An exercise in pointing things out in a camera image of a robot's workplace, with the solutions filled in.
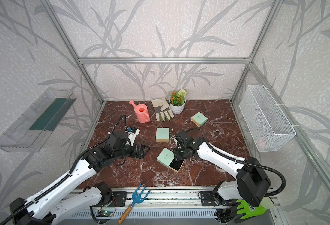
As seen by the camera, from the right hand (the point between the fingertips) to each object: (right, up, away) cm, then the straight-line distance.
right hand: (175, 155), depth 82 cm
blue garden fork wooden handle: (-21, -22, -7) cm, 31 cm away
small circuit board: (-35, -26, -11) cm, 45 cm away
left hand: (-17, +6, -8) cm, 20 cm away
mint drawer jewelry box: (-5, -3, +4) cm, 7 cm away
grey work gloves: (-10, +25, +30) cm, 40 cm away
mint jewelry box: (+19, +20, +23) cm, 36 cm away
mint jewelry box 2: (-9, +10, +15) cm, 20 cm away
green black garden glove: (+37, -24, -13) cm, 46 cm away
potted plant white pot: (+2, +34, +19) cm, 39 cm away
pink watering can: (-24, +26, +17) cm, 39 cm away
